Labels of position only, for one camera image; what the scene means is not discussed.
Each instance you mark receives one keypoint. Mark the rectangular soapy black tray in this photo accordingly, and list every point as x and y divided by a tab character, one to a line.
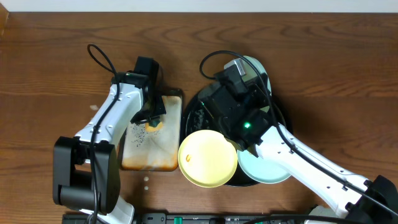
144	147

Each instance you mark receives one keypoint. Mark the mint plate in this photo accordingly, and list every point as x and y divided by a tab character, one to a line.
260	170
251	75

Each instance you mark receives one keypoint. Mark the green and yellow sponge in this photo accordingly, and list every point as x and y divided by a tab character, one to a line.
153	126

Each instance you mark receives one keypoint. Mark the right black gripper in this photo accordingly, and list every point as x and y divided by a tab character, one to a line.
260	92

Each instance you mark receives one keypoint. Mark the yellow plate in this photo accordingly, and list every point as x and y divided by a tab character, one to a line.
207	159

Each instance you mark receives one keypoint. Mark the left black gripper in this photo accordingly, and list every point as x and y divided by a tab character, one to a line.
155	109

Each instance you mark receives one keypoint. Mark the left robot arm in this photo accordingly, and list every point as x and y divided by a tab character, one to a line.
85	167

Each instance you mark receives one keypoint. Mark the round black tray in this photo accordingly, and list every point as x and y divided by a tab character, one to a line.
195	118

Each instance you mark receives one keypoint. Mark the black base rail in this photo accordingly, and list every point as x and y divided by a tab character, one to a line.
161	218

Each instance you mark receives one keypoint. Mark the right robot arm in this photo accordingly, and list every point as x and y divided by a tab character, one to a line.
352	197

